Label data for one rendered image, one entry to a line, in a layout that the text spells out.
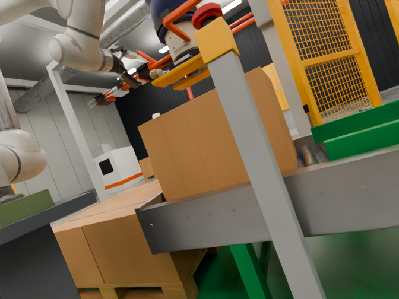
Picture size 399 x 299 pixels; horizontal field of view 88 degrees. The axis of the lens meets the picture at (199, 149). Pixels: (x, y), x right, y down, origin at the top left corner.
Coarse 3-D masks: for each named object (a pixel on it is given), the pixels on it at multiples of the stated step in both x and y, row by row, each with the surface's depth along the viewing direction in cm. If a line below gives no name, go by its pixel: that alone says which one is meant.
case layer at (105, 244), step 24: (144, 192) 168; (96, 216) 143; (120, 216) 114; (72, 240) 135; (96, 240) 125; (120, 240) 116; (144, 240) 108; (72, 264) 140; (96, 264) 129; (120, 264) 120; (144, 264) 112; (168, 264) 105
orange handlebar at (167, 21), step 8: (192, 0) 67; (200, 0) 67; (184, 8) 69; (168, 16) 71; (176, 16) 71; (168, 24) 73; (176, 32) 80; (184, 32) 86; (168, 56) 100; (160, 64) 103; (128, 88) 119; (112, 96) 123
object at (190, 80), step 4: (204, 68) 102; (204, 72) 103; (208, 72) 105; (188, 76) 110; (192, 76) 105; (200, 76) 106; (204, 76) 108; (208, 76) 111; (184, 80) 107; (188, 80) 106; (192, 80) 108; (196, 80) 110; (200, 80) 113; (176, 84) 109; (180, 84) 108; (184, 84) 109; (188, 84) 112; (192, 84) 115; (176, 88) 112; (180, 88) 115; (184, 88) 117
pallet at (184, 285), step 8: (208, 248) 145; (216, 248) 143; (200, 256) 124; (192, 264) 116; (192, 272) 113; (184, 280) 106; (192, 280) 111; (80, 288) 158; (104, 288) 130; (112, 288) 127; (120, 288) 130; (128, 288) 135; (168, 288) 108; (176, 288) 105; (184, 288) 104; (192, 288) 109; (80, 296) 151; (88, 296) 146; (96, 296) 143; (104, 296) 132; (112, 296) 128; (120, 296) 128; (128, 296) 129; (136, 296) 126; (144, 296) 123; (152, 296) 121; (160, 296) 118; (168, 296) 109; (176, 296) 106; (184, 296) 104; (192, 296) 107
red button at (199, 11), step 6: (204, 6) 42; (210, 6) 42; (216, 6) 42; (198, 12) 42; (204, 12) 42; (210, 12) 42; (216, 12) 43; (222, 12) 45; (192, 18) 44; (198, 18) 43; (204, 18) 43; (210, 18) 43; (216, 18) 44; (198, 24) 45; (204, 24) 44
